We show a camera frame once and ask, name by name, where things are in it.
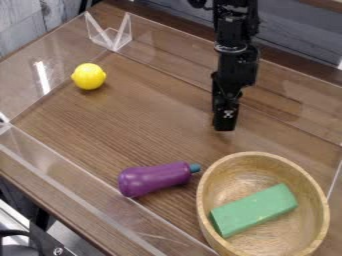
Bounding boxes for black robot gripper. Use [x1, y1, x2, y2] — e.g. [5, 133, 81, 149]
[211, 43, 259, 131]

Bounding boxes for purple toy eggplant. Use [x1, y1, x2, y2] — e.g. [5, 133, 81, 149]
[117, 162, 200, 198]

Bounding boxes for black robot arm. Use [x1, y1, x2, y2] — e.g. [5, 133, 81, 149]
[187, 0, 260, 131]

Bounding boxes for brown wooden bowl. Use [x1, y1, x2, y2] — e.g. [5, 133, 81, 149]
[196, 152, 330, 256]

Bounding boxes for clear acrylic tray walls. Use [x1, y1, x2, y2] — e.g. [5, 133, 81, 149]
[0, 16, 342, 256]

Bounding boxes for yellow toy lemon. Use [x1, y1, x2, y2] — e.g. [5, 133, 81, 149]
[71, 63, 107, 90]

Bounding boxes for green rectangular block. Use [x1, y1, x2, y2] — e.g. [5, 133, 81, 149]
[208, 183, 298, 238]

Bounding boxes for clear acrylic corner bracket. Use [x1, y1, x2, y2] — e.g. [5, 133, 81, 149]
[84, 11, 132, 52]

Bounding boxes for black cable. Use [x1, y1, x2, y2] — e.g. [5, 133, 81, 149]
[0, 229, 32, 256]

